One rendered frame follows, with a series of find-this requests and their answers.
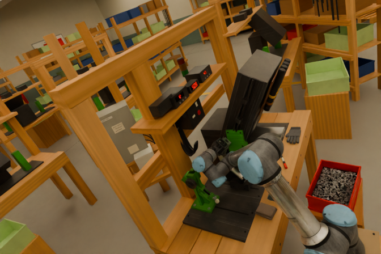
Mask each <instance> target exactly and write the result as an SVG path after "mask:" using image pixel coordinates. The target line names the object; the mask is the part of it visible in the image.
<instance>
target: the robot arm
mask: <svg viewBox="0 0 381 254"><path fill-rule="evenodd" d="M229 145H230V143H229V144H228V145H227V143H226V142H225V141H224V140H223V138H218V139H217V140H216V141H215V142H213V144H212V145H211V148H208V149H207V150H205V151H203V153H202V154H200V155H199V156H197V157H196V158H195V159H194V160H193V162H192V167H193V169H194V170H195V171H197V172H202V173H204V175H205V176H206V177H207V178H208V179H209V180H210V181H211V183H213V184H214V185H215V186H216V187H217V188H219V187H220V186H221V185H222V184H223V183H224V182H225V181H226V180H227V178H226V177H225V176H226V175H227V174H228V173H229V172H230V171H231V170H232V169H233V168H234V167H236V166H238V169H239V171H240V173H241V175H242V176H243V177H244V178H245V179H246V180H248V182H250V183H252V184H257V185H258V186H261V187H264V188H265V189H266V191H267V192H268V193H269V194H270V196H271V197H272V199H274V201H275V202H276V204H277V205H278V206H279V207H280V209H281V210H282V211H283V213H284V214H285V215H286V216H287V218H288V219H289V221H290V222H291V223H292V224H293V225H294V227H295V228H296V229H297V231H298V232H299V233H300V240H301V242H302V243H303V245H304V246H305V248H306V249H305V250H304V254H366V252H365V247H364V245H363V243H362V241H361V240H360V238H359V237H358V228H357V219H356V216H355V214H354V212H353V211H352V210H351V209H350V208H348V207H347V206H344V205H340V204H330V205H327V206H326V207H325V208H324V209H323V212H322V215H323V220H322V222H319V221H318V220H317V219H316V218H315V216H314V215H313V214H312V213H311V211H310V210H309V209H308V207H307V206H306V205H305V204H304V202H303V201H302V200H301V199H300V197H299V196H298V195H297V194H296V192H295V191H294V189H293V188H292V187H291V186H290V184H289V183H288V182H287V181H286V179H285V178H284V177H283V176H282V174H281V172H282V168H281V167H280V165H279V164H278V163H277V161H278V160H279V159H280V157H281V156H282V154H283V150H284V145H283V142H282V140H281V139H280V137H279V136H277V135H275V134H273V133H265V134H263V135H261V136H259V137H257V138H256V139H255V141H254V142H252V143H250V144H249V145H246V146H244V147H242V148H241V149H239V150H236V151H230V152H229V153H228V154H227V155H226V156H225V157H224V158H223V159H222V160H221V161H220V162H219V163H218V164H217V165H216V166H215V165H214V164H213V162H214V161H215V160H216V158H217V156H222V155H225V153H226V152H227V149H228V147H229Z"/></svg>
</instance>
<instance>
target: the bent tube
mask: <svg viewBox="0 0 381 254"><path fill-rule="evenodd" d="M223 140H224V141H225V142H226V143H227V145H228V144H229V143H231V142H230V141H229V140H228V139H227V138H226V137H224V139H223ZM218 158H219V160H220V161H221V160H222V159H223V156H218ZM231 172H233V173H234V174H235V175H236V176H237V177H239V178H240V179H241V180H243V178H242V177H243V176H242V175H241V173H240V172H239V171H238V170H236V169H235V168H233V169H232V170H231Z"/></svg>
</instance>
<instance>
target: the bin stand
mask: <svg viewBox="0 0 381 254"><path fill-rule="evenodd" d="M308 209H309V208H308ZM309 210H310V209H309ZM310 211H311V213H312V214H313V215H314V216H315V218H316V219H317V220H318V221H319V222H321V220H323V215H322V213H318V212H316V211H312V210H310ZM354 214H355V216H356V219H357V227H358V228H363V229H365V227H364V217H363V178H362V181H361V185H360V188H359V192H358V197H357V201H356V203H355V208H354Z"/></svg>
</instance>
